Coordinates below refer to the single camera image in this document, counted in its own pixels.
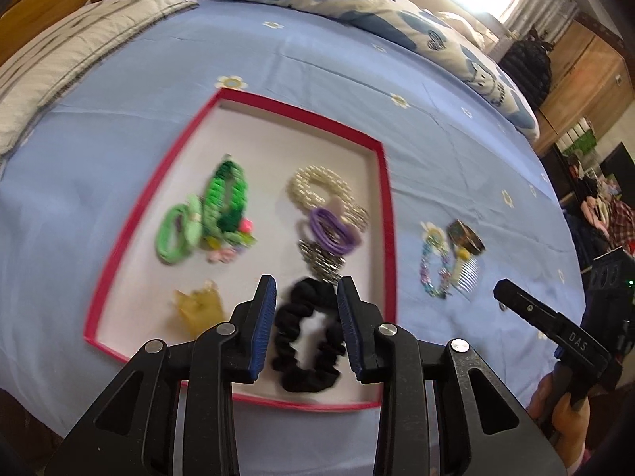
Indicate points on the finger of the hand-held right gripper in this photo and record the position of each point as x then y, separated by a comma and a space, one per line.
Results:
545, 320

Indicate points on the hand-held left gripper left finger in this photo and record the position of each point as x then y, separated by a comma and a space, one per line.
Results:
260, 327

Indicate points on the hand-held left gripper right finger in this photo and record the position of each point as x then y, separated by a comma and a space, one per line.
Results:
350, 327

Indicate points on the black scrunchie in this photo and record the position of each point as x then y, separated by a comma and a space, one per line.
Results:
285, 327

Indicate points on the yellow claw hair clip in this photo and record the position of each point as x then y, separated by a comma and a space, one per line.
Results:
198, 310

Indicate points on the red shallow cardboard box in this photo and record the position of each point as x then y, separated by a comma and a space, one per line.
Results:
278, 134

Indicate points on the person's right hand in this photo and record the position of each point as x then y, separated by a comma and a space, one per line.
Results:
565, 421

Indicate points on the pile of clothes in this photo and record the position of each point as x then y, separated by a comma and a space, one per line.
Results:
605, 208

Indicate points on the clear plastic hair comb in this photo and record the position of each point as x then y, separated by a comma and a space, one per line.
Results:
469, 272

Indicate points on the gold metal watch band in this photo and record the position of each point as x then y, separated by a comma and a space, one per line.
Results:
466, 240

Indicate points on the black television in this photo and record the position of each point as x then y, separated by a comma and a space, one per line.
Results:
620, 158

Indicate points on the wooden wardrobe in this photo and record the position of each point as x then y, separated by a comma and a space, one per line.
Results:
585, 69

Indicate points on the black backpack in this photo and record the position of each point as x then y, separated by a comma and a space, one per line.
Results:
526, 69

